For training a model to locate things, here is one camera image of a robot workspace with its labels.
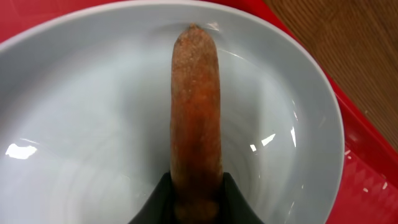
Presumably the orange carrot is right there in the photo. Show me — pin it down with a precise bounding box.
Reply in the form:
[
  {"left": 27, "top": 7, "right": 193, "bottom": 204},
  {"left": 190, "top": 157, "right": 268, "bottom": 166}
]
[{"left": 170, "top": 24, "right": 223, "bottom": 223}]

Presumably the light blue plate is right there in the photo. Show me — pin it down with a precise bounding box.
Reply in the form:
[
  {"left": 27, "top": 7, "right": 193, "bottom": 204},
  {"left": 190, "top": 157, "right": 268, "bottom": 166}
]
[{"left": 1, "top": 1, "right": 344, "bottom": 223}]

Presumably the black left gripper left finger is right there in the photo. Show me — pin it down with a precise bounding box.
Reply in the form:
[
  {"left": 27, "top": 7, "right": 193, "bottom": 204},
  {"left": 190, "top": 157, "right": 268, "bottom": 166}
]
[{"left": 128, "top": 172, "right": 174, "bottom": 224}]

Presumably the red serving tray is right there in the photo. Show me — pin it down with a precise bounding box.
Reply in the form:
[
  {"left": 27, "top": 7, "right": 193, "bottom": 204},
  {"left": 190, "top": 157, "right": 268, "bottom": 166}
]
[{"left": 1, "top": 0, "right": 397, "bottom": 224}]

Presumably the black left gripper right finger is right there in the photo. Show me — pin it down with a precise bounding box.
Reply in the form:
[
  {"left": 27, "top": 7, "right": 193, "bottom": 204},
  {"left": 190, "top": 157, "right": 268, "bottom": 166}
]
[{"left": 219, "top": 172, "right": 264, "bottom": 224}]

